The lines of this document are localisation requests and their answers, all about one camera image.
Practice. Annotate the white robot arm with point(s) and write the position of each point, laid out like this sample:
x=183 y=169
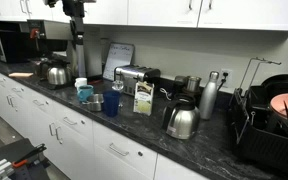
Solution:
x=75 y=10

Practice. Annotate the teal blue mug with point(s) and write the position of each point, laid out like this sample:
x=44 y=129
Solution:
x=84 y=91

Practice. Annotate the green tea box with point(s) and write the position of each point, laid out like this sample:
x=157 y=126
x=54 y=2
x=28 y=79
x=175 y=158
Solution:
x=143 y=100

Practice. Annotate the chrome toaster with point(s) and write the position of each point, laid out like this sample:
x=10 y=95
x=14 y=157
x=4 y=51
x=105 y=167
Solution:
x=131 y=74

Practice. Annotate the clear glass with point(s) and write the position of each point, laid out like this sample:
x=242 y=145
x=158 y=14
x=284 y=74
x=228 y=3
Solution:
x=118 y=85

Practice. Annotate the dark blue plastic cup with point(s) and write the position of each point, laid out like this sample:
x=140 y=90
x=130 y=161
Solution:
x=111 y=103

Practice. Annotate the small whiteboard sign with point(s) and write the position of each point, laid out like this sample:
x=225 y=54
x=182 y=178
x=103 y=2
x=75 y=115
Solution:
x=119 y=54

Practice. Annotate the black coffee grinder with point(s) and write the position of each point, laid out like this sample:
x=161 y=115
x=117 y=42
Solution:
x=188 y=84

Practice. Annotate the steel coffee carafe right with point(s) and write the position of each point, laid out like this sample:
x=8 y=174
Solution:
x=181 y=117

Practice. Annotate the steel coffee carafe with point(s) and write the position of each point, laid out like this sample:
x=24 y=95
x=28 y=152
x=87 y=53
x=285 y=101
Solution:
x=54 y=71
x=181 y=117

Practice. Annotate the small steel cup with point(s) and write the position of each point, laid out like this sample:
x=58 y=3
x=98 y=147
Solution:
x=95 y=102

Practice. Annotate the silver water bottle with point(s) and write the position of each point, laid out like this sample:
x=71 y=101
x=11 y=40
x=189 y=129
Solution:
x=209 y=96

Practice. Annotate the steel coffee carafe left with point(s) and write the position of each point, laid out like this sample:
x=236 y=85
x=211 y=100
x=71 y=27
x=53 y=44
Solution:
x=54 y=71

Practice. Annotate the commercial coffee brewer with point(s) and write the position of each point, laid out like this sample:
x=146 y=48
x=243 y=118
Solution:
x=57 y=37

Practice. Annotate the black dish drying rack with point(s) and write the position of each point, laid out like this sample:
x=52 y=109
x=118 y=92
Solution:
x=258 y=133

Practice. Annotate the black microwave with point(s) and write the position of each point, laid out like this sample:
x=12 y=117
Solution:
x=13 y=47

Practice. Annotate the black cart with tools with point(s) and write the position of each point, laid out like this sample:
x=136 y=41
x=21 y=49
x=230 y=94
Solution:
x=21 y=160

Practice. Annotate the wall power outlet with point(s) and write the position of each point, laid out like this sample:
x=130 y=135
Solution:
x=227 y=75

